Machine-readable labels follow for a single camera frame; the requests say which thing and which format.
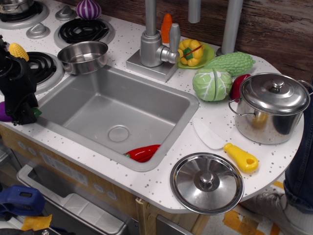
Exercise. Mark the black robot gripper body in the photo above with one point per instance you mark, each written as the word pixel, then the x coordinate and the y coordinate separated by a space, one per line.
pixel 17 83

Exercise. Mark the yellow toy bell pepper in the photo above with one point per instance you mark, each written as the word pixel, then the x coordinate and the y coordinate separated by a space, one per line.
pixel 190 52

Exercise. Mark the back right stove burner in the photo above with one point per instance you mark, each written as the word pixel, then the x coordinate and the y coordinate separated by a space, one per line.
pixel 79 30

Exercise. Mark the red toy chili pepper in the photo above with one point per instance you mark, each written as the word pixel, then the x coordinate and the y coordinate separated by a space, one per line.
pixel 142 154

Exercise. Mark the purple striped toy onion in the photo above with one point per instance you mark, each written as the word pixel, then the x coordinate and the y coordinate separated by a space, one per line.
pixel 88 10

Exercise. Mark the yellow toy corn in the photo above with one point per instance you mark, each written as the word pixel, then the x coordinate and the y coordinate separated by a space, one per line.
pixel 18 51

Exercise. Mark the large steel pot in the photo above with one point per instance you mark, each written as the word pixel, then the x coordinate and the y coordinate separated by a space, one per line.
pixel 262 127

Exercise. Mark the person leg in jeans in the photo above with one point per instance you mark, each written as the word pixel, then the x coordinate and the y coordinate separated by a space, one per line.
pixel 298 183

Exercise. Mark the green toy bitter gourd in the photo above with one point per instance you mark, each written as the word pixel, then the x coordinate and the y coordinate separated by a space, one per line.
pixel 235 64

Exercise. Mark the green toy cabbage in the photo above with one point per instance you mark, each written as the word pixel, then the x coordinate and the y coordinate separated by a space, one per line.
pixel 212 84

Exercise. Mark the front stove burner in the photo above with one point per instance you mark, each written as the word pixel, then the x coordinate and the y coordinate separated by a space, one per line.
pixel 47 70

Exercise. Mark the steel pot lid on pot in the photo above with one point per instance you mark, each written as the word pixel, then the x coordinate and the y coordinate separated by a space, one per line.
pixel 275 94

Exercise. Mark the back left stove burner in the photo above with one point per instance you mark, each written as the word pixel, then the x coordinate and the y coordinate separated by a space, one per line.
pixel 36 14

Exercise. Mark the purple toy eggplant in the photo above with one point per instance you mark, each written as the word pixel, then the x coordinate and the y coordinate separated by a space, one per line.
pixel 5 118

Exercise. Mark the grey pole middle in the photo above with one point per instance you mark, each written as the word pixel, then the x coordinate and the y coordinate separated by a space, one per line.
pixel 194 11

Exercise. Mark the grey toy faucet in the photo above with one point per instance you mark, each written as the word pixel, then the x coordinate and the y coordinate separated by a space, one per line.
pixel 154 59

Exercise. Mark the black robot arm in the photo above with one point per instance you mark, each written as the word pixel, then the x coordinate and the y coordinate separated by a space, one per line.
pixel 18 85

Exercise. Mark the grey toy sink basin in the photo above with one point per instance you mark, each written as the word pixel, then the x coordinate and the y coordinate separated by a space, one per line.
pixel 112 112

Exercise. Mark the yellow handled toy knife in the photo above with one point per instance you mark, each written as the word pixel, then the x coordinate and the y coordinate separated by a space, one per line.
pixel 246 162

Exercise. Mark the steel pot on back burner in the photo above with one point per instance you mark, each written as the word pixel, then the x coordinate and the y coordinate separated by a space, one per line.
pixel 10 7

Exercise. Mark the grey stove knob front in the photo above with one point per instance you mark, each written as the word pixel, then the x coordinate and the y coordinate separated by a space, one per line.
pixel 38 31

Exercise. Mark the light green plastic plate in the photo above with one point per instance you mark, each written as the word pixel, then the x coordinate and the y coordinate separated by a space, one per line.
pixel 208 55

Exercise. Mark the small steel pan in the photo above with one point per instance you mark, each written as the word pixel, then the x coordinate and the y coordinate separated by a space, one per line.
pixel 83 57

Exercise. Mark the loose steel lid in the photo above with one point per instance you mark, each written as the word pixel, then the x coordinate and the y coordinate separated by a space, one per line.
pixel 207 183

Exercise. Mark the grey pole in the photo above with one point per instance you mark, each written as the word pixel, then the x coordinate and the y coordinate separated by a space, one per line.
pixel 232 21
pixel 194 11

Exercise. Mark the stove burner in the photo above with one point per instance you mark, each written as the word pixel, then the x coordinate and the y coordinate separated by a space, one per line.
pixel 36 14
pixel 47 70
pixel 79 30

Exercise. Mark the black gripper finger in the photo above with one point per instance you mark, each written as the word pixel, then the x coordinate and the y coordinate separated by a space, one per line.
pixel 17 118
pixel 27 115

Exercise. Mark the white sneaker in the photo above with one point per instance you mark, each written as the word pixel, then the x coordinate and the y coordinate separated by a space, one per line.
pixel 292 215

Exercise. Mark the grey stove knob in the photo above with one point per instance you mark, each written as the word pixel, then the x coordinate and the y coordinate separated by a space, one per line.
pixel 38 31
pixel 66 14

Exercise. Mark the orange toy carrot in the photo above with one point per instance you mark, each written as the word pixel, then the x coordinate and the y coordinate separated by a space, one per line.
pixel 165 27

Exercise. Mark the grey stove knob rear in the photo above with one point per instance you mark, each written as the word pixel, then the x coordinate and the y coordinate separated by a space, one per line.
pixel 66 14

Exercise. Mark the grey oven door handle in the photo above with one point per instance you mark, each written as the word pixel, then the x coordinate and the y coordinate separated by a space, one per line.
pixel 73 209

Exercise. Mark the grey pole right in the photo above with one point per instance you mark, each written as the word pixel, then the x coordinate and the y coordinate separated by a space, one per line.
pixel 232 21

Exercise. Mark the blue clamp handle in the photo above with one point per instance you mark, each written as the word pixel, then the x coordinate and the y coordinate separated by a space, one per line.
pixel 21 200

